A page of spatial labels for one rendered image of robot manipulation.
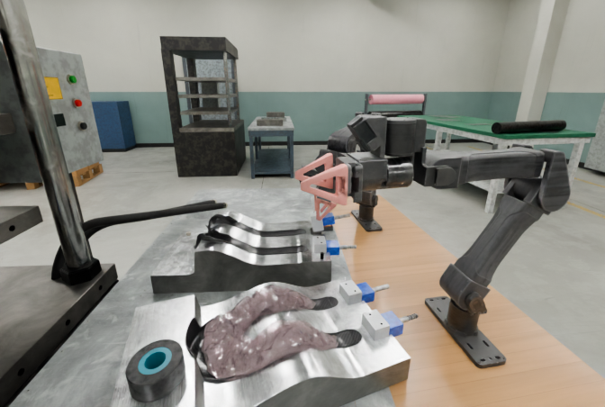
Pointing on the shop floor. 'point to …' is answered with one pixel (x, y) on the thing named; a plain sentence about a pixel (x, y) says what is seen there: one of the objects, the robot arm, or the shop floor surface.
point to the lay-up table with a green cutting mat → (545, 134)
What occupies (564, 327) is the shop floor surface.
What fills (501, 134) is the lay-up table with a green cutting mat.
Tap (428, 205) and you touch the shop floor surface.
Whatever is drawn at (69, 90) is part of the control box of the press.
